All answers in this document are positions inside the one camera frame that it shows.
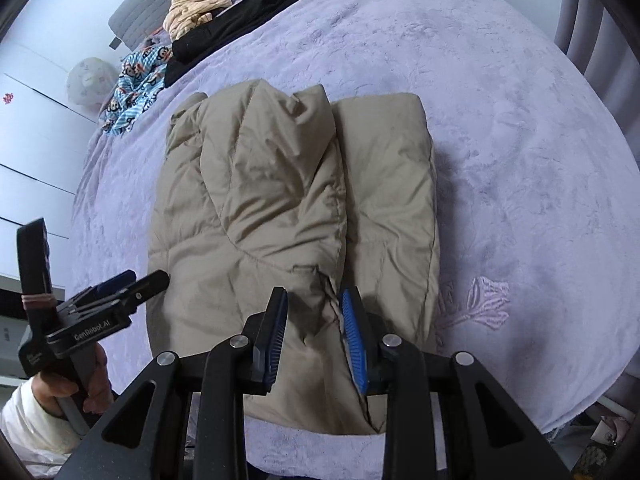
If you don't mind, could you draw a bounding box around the beige puffer jacket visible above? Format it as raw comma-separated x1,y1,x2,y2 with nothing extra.
146,80,439,434

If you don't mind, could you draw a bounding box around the left hand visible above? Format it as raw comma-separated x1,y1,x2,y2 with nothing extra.
32,344,114,418

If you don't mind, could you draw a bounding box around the white wardrobe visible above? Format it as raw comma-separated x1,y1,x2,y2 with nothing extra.
0,40,96,289

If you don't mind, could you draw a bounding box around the blue monkey print garment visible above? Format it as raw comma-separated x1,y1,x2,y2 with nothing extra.
100,44,172,136

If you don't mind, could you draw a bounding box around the beige striped garment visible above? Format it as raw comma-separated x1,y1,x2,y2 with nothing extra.
163,0,233,41

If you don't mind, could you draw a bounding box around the black folded sweater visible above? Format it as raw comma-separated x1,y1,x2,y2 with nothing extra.
164,0,298,88

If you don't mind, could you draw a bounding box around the lavender curtain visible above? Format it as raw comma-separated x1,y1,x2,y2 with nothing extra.
554,0,639,158

